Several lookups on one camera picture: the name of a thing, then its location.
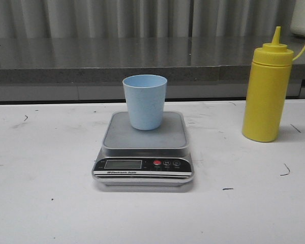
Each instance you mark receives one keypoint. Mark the light blue plastic cup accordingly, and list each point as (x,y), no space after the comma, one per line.
(145,97)

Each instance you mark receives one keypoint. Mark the yellow squeeze bottle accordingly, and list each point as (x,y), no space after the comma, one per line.
(269,77)

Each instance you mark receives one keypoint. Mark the digital kitchen scale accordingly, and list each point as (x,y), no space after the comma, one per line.
(132,157)

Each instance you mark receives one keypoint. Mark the grey steel counter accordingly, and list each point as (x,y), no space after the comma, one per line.
(79,70)

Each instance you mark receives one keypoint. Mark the white container on counter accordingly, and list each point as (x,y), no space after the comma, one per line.
(297,26)

